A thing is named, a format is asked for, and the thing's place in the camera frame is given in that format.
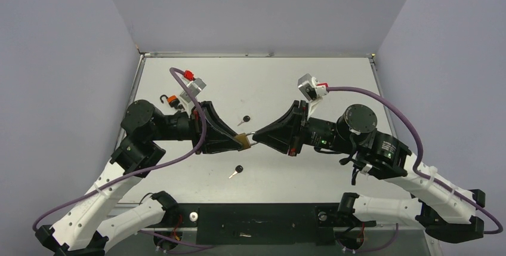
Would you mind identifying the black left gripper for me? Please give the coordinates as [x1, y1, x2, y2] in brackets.
[152, 101, 247, 154]

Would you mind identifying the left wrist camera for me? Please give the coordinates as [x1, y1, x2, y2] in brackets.
[179, 70, 206, 111]

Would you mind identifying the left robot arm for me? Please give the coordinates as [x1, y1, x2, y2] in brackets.
[35, 100, 242, 255]

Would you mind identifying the aluminium table edge rail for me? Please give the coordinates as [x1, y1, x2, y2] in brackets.
[140, 51, 376, 58]

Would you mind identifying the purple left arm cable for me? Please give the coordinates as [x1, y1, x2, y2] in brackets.
[32, 67, 208, 232]

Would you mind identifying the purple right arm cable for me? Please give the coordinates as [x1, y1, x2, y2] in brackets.
[326, 86, 504, 235]

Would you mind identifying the orange and black padlock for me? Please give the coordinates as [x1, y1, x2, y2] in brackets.
[159, 94, 180, 110]

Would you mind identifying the key on base plate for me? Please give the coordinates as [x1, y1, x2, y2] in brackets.
[232, 231, 252, 238]

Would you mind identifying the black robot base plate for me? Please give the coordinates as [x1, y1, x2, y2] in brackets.
[152, 203, 376, 245]

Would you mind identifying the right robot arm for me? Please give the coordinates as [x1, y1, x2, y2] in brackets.
[253, 101, 485, 243]

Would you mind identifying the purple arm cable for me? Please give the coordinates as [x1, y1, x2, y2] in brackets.
[32, 67, 208, 232]
[326, 86, 504, 235]

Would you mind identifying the black-headed key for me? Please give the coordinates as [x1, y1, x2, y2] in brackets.
[229, 165, 243, 179]
[238, 115, 251, 126]

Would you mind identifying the small brass padlock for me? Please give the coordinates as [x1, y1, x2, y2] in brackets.
[235, 132, 258, 151]

